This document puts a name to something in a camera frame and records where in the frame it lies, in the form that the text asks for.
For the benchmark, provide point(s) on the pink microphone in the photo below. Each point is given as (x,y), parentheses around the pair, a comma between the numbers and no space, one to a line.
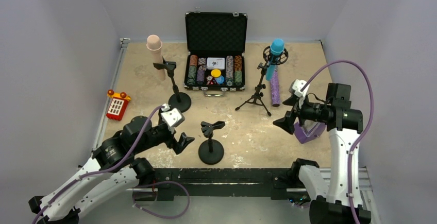
(154,45)

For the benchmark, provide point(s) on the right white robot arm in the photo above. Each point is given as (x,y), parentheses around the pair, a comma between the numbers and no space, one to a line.
(339,200)

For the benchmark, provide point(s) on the red yellow toy block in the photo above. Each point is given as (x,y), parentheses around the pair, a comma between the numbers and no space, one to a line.
(118,104)

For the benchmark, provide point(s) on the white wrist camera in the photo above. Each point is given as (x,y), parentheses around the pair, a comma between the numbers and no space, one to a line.
(172,117)
(298,91)

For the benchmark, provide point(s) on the white card deck box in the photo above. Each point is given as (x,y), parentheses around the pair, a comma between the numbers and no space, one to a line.
(216,63)

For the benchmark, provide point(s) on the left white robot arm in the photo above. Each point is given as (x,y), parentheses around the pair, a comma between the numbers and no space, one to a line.
(112,168)

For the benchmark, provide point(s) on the black poker chip case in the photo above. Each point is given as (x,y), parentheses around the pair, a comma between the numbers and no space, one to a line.
(217,35)

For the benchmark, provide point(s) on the blue microphone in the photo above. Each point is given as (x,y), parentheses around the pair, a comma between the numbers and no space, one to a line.
(276,50)

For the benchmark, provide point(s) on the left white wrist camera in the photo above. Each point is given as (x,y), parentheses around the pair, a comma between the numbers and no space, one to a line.
(172,117)

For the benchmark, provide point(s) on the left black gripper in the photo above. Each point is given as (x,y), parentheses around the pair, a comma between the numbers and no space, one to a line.
(174,139)

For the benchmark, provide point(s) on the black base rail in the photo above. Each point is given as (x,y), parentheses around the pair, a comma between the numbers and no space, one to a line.
(274,183)

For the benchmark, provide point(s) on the blue poker chip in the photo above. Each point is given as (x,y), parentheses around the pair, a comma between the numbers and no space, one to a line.
(220,80)

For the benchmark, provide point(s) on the black tripod shock-mount stand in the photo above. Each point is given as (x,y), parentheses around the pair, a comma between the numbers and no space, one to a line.
(256,98)

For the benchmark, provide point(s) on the purple glitter microphone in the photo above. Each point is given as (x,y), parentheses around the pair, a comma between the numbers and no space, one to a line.
(275,89)

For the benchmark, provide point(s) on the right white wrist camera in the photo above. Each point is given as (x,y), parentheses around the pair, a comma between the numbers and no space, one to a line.
(298,91)

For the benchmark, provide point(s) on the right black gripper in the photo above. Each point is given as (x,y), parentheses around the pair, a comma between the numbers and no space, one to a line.
(295,114)

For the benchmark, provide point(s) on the black round-base mic stand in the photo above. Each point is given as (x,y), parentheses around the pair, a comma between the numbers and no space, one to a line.
(178,100)

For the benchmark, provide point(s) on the yellow poker chip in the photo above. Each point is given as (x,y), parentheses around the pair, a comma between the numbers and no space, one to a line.
(216,73)

